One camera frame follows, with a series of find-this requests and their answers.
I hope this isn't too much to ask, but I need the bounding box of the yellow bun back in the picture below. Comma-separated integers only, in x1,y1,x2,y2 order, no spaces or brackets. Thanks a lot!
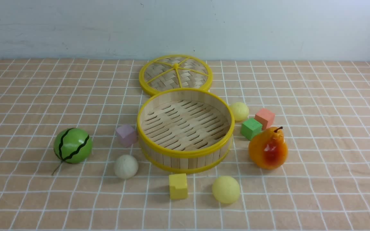
230,101,249,121

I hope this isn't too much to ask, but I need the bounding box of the yellow bun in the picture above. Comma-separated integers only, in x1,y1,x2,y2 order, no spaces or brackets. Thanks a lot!
230,101,249,121
212,175,241,204

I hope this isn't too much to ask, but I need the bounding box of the white bun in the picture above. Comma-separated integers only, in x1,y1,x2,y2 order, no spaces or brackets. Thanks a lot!
114,155,139,180

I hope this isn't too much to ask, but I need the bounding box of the yellow bun front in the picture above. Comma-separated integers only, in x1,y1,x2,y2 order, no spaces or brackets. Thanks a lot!
212,175,241,204

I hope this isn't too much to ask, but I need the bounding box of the bamboo steamer tray yellow rim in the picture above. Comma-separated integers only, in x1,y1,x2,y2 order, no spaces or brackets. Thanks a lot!
137,88,235,174

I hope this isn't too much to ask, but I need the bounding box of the woven bamboo steamer lid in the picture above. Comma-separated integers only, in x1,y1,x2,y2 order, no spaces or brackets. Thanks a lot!
138,55,213,96

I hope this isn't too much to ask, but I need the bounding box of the purple cube block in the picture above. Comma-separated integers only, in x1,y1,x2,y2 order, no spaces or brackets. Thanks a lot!
116,124,138,147

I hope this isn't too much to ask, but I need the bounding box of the green cube block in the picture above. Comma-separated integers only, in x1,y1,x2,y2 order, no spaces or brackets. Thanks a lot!
241,118,262,140

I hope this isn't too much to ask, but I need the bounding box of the yellow cube block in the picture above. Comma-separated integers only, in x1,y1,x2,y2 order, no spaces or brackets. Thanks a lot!
169,173,188,200

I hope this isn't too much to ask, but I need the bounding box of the salmon cube block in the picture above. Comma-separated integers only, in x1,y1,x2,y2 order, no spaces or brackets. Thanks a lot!
254,108,276,130

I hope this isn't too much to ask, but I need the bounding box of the orange toy pear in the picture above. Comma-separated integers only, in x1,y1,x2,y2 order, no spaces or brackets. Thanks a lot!
248,126,289,170

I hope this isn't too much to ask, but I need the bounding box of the green toy watermelon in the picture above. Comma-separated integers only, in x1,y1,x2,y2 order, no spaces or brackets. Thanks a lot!
51,127,93,175

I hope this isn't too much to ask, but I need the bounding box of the checkered orange tablecloth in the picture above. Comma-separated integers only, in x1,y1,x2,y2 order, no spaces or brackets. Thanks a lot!
0,58,370,231

